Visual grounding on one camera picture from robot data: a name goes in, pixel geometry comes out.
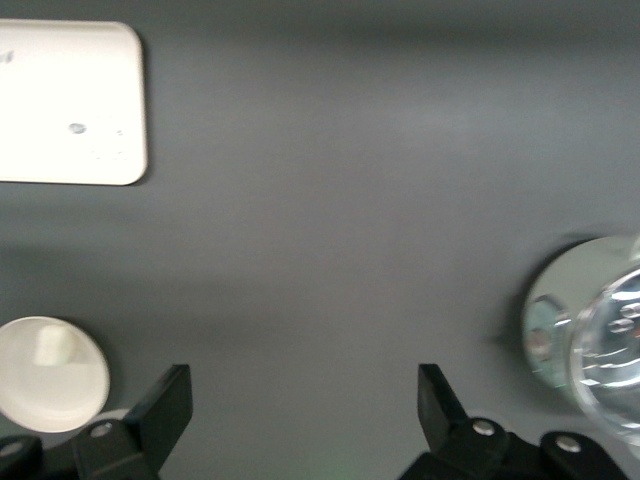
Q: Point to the glass pot lid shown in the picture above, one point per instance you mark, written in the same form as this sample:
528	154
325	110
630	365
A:
615	350

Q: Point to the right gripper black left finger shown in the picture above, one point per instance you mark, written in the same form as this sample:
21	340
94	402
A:
125	450

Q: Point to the beige rectangular printed tray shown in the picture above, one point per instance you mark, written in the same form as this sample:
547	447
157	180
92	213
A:
60	100

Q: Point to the round beige plate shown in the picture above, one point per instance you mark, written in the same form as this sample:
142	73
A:
60	395

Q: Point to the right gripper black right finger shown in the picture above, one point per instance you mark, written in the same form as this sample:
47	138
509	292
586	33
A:
465	450

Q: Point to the steel electric cooking pot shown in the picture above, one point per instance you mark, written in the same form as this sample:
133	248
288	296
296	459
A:
545	300

